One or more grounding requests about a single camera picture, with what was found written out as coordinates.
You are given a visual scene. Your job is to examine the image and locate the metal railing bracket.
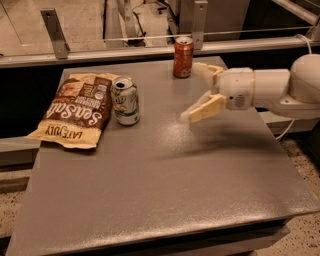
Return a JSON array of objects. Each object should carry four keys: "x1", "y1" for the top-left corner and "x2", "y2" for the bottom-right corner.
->
[
  {"x1": 191, "y1": 0, "x2": 208, "y2": 50},
  {"x1": 40, "y1": 8, "x2": 70, "y2": 59}
]

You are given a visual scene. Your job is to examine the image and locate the left metal railing bracket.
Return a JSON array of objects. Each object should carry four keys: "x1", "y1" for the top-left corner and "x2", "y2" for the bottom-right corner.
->
[{"x1": 40, "y1": 8, "x2": 70, "y2": 59}]

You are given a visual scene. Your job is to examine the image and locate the white green 7up can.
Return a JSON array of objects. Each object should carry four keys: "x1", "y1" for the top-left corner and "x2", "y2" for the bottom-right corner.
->
[{"x1": 111, "y1": 77, "x2": 140, "y2": 126}]

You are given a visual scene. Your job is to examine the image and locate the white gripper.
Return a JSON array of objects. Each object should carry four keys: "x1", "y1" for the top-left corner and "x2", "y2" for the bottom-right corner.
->
[{"x1": 180, "y1": 62, "x2": 254, "y2": 123}]

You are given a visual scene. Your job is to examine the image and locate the metal railing bar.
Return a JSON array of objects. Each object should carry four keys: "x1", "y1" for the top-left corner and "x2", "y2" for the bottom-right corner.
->
[{"x1": 0, "y1": 36, "x2": 307, "y2": 68}]

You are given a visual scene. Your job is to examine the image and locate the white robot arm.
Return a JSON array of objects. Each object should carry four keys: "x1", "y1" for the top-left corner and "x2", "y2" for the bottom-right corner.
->
[{"x1": 181, "y1": 54, "x2": 320, "y2": 123}]

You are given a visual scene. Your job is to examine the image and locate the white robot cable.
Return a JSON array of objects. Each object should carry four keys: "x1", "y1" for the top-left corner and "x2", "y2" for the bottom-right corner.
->
[{"x1": 275, "y1": 33, "x2": 314, "y2": 141}]

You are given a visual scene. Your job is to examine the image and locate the orange soda can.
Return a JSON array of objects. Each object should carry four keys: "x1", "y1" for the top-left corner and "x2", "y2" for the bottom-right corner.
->
[{"x1": 173, "y1": 36, "x2": 194, "y2": 78}]

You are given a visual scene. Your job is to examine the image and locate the right metal railing bracket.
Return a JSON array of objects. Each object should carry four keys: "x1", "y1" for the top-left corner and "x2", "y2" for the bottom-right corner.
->
[{"x1": 191, "y1": 0, "x2": 208, "y2": 50}]

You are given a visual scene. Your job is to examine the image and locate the brown sea salt chip bag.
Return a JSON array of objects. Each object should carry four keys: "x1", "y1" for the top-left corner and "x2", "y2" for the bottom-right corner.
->
[{"x1": 28, "y1": 73, "x2": 117, "y2": 149}]

